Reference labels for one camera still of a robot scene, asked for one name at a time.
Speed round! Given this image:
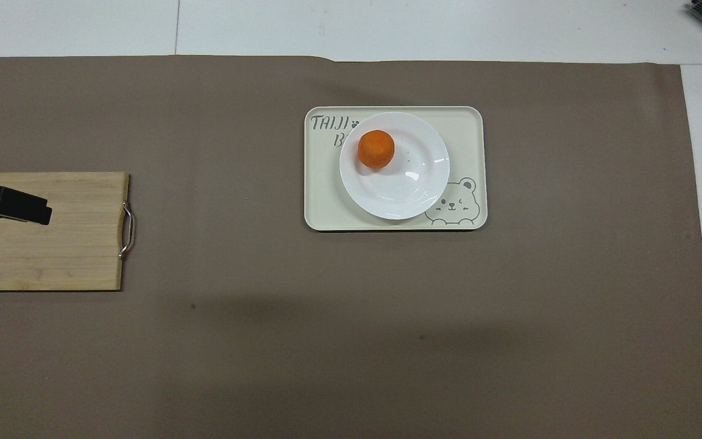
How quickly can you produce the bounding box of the orange fruit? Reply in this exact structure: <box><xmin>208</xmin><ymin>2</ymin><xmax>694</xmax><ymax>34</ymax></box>
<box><xmin>358</xmin><ymin>129</ymin><xmax>396</xmax><ymax>171</ymax></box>

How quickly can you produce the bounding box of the white round plate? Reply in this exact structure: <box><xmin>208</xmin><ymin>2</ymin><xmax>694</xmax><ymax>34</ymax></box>
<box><xmin>339</xmin><ymin>112</ymin><xmax>450</xmax><ymax>221</ymax></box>

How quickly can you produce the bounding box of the wooden cutting board metal handle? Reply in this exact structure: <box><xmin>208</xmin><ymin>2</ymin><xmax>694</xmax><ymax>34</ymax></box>
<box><xmin>0</xmin><ymin>171</ymin><xmax>136</xmax><ymax>292</ymax></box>

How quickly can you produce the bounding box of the cream tray with bear print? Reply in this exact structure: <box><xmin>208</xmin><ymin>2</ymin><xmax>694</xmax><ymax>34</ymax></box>
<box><xmin>304</xmin><ymin>106</ymin><xmax>488</xmax><ymax>232</ymax></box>

